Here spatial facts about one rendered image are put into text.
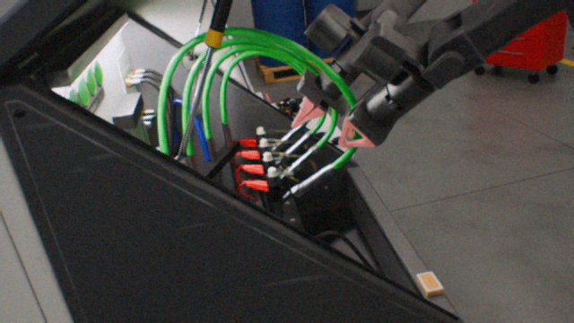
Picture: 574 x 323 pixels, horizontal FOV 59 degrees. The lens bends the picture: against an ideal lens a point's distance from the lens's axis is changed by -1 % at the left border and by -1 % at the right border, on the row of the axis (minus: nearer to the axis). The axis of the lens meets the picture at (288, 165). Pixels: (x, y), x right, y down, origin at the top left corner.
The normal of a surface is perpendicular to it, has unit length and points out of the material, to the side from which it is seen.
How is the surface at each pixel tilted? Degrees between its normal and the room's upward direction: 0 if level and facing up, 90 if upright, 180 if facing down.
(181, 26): 90
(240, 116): 90
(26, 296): 90
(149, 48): 90
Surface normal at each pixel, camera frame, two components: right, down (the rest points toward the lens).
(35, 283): 0.15, 0.41
